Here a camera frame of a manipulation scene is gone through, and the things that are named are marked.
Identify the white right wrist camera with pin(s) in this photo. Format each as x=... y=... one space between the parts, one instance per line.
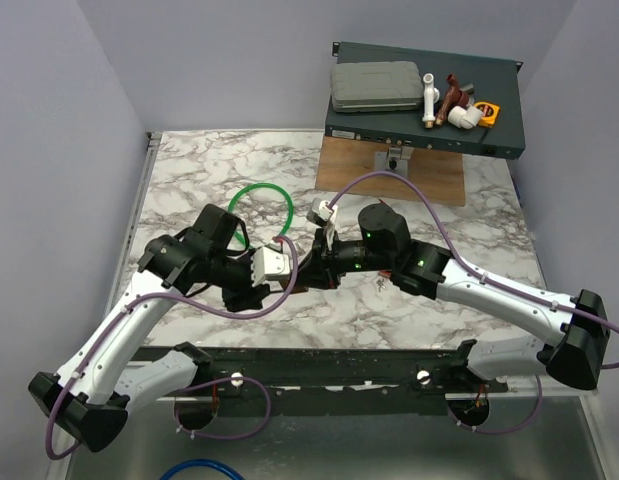
x=323 y=215

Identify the white pipe fitting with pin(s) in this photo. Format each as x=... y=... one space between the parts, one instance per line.
x=430 y=97

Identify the dark grey pipe fitting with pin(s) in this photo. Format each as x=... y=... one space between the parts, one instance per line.
x=466 y=95

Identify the aluminium side rail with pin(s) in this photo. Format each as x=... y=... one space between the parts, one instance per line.
x=154 y=140

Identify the brown pipe fitting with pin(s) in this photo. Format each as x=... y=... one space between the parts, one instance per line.
x=452 y=97

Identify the grey plastic case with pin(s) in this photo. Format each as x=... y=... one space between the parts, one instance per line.
x=375 y=86

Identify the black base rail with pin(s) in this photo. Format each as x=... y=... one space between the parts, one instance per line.
x=332 y=382

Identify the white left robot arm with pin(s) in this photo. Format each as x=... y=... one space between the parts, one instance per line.
x=90 y=397

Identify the white elbow pipe fitting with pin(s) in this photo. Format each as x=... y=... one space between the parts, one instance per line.
x=465 y=117

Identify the brass padlock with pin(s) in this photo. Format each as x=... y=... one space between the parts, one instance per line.
x=299 y=289

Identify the yellow tape measure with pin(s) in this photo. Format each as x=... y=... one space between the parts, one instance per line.
x=490 y=113

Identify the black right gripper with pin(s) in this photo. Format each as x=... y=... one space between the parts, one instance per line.
x=319 y=271

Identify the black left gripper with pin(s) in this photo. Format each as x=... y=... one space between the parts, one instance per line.
x=247 y=296

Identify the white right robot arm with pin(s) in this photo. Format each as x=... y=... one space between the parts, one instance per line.
x=560 y=340

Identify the dark teal network switch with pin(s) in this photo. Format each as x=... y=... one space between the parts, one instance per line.
x=495 y=80

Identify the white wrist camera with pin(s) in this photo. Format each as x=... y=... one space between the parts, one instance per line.
x=269 y=265
x=323 y=215

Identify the grey metal bracket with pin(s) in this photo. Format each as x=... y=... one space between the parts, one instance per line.
x=394 y=160

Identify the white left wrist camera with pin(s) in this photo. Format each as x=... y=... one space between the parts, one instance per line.
x=269 y=265

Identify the wooden board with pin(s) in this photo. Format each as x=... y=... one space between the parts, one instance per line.
x=438 y=175

